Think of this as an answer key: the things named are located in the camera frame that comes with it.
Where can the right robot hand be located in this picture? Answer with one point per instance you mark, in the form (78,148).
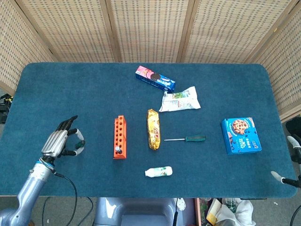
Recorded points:
(299,182)

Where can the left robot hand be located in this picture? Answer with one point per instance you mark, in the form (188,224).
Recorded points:
(55,141)

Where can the small green black screwdriver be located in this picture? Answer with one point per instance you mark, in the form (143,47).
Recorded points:
(80,143)

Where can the black silver-capped tool handle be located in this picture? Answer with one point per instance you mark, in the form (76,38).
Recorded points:
(117,148)

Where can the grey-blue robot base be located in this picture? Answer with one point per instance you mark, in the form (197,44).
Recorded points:
(131,209)

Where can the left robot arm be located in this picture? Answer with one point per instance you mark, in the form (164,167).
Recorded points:
(35,179)

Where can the orange tool holder block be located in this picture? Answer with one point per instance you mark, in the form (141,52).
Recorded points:
(118,131)

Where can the large green black screwdriver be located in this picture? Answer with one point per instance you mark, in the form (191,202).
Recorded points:
(195,138)

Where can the blue felt table mat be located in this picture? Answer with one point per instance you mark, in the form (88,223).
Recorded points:
(70,94)

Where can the black bag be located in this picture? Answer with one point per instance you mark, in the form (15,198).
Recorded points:
(295,126)

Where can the white plastic bag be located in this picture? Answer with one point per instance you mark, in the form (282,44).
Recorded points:
(242,209)

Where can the green plastic bottle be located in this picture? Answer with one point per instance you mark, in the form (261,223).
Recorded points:
(230,204)

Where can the blue chocolate chip cookie box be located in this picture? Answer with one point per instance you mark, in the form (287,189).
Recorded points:
(241,136)

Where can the gold snack packet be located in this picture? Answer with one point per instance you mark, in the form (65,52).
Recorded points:
(154,131)

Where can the woven bamboo screen panel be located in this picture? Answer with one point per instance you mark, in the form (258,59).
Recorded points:
(150,28)
(70,28)
(230,28)
(14,47)
(287,70)

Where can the white green-label drink bottle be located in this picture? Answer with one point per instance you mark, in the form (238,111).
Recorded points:
(160,171)

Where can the long blue cookie box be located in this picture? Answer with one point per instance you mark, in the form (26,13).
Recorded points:
(155,78)

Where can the white perforated disc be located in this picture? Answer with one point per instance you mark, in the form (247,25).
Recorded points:
(181,204)

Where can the black rod on base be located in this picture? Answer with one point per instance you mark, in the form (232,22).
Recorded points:
(175,219)

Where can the white snack bag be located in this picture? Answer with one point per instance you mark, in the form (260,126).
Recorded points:
(181,101)

